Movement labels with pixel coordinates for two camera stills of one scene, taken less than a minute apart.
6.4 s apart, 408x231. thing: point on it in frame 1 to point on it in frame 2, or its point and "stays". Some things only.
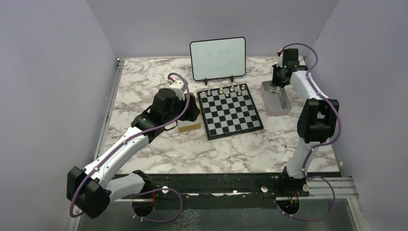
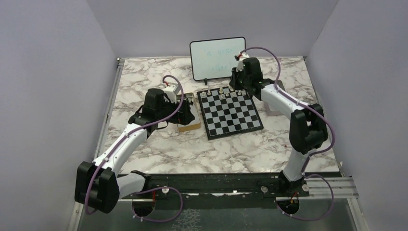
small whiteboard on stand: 215,58 stays
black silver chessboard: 228,111 stays
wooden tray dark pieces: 185,125 stays
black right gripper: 274,82 to 234,74
